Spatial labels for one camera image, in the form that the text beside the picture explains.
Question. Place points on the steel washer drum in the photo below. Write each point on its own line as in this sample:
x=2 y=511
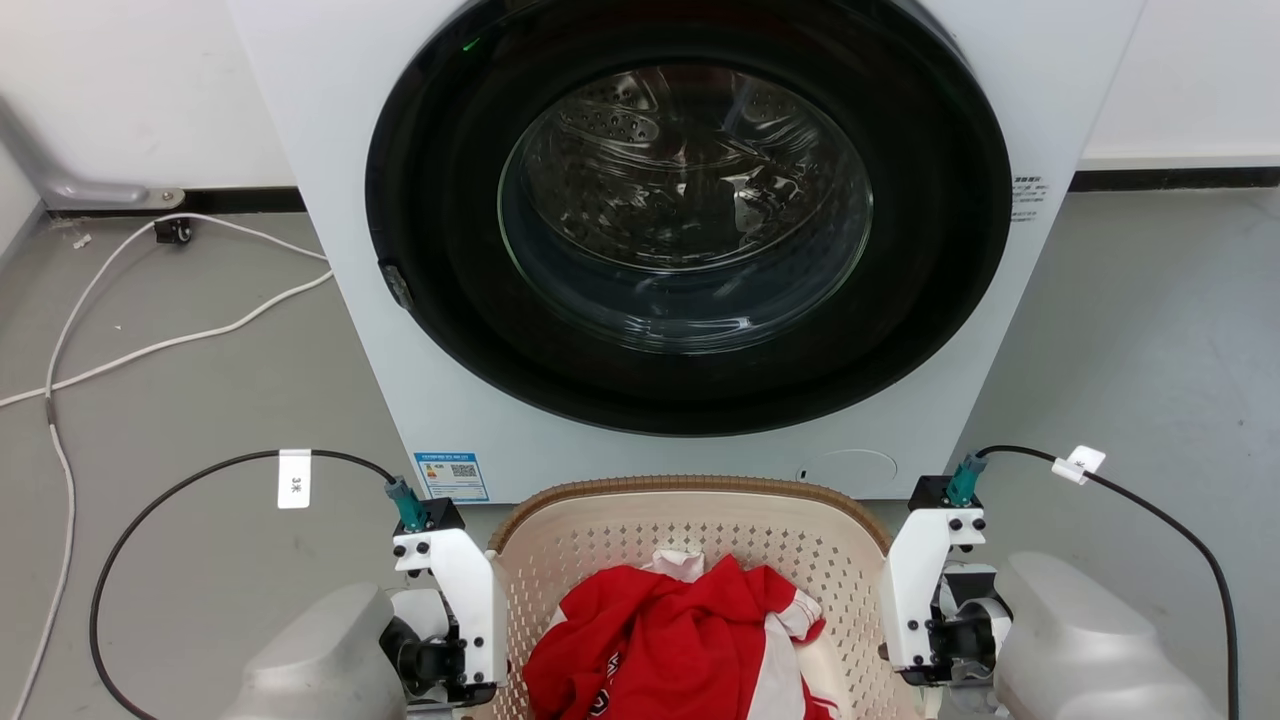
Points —
x=680 y=190

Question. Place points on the red and white garment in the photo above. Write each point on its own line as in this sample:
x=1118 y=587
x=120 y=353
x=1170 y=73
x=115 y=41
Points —
x=680 y=640

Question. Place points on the round black washer door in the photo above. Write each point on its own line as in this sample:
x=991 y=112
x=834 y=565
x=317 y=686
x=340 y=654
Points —
x=440 y=300

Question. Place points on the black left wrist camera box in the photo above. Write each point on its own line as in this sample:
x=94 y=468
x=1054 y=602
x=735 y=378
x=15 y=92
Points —
x=445 y=514

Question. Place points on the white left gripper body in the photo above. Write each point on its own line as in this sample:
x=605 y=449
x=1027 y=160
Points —
x=470 y=600

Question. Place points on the round white filter cover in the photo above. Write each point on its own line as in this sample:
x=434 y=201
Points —
x=850 y=468

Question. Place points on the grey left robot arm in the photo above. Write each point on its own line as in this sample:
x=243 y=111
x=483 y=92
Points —
x=320 y=660

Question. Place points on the small text sticker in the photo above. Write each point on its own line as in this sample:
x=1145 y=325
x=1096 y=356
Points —
x=1028 y=198

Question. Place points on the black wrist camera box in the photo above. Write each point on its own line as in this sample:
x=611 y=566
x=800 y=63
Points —
x=445 y=514
x=932 y=492

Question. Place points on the white front-load washing machine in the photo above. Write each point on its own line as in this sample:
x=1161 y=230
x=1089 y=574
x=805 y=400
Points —
x=330 y=120

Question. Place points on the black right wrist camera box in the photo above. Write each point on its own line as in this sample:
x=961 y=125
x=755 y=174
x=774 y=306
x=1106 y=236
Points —
x=932 y=492

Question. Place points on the blue energy label sticker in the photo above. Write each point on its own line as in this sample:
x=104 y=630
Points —
x=452 y=477

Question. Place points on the beige perforated laundry basket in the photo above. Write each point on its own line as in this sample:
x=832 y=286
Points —
x=620 y=535

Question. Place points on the grey metal floor bracket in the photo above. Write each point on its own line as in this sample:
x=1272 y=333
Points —
x=90 y=190

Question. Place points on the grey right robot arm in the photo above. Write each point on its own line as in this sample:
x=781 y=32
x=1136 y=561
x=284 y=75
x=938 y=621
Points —
x=1090 y=650

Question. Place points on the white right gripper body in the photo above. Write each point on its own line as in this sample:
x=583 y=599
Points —
x=915 y=580

